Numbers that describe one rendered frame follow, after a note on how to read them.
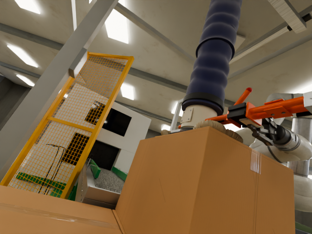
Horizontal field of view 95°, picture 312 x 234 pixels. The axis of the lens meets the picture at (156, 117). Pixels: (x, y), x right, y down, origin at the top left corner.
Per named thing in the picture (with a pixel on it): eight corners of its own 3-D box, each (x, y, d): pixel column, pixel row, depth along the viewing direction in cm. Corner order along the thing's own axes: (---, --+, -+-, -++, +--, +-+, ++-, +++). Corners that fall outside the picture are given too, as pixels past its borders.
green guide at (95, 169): (85, 162, 283) (87, 157, 286) (90, 163, 287) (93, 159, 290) (87, 175, 143) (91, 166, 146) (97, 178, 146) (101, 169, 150)
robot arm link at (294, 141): (300, 151, 57) (293, 146, 55) (274, 151, 65) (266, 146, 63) (299, 130, 60) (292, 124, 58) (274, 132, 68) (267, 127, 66)
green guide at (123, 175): (111, 170, 301) (113, 165, 304) (115, 171, 305) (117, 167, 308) (134, 189, 161) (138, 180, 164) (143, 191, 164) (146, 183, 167)
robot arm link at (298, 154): (309, 146, 55) (273, 159, 64) (327, 159, 61) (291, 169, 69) (293, 125, 63) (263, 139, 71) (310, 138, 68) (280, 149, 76)
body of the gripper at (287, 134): (290, 126, 59) (277, 116, 55) (290, 145, 56) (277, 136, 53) (269, 127, 65) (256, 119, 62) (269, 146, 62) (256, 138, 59)
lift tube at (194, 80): (174, 107, 85) (206, 1, 121) (201, 123, 93) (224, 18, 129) (200, 96, 66) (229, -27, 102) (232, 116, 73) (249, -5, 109)
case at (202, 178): (114, 209, 78) (139, 139, 92) (174, 223, 90) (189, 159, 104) (169, 335, 25) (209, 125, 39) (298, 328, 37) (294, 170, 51)
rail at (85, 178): (80, 169, 277) (84, 159, 284) (82, 170, 279) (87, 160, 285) (69, 226, 74) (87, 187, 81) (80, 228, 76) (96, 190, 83)
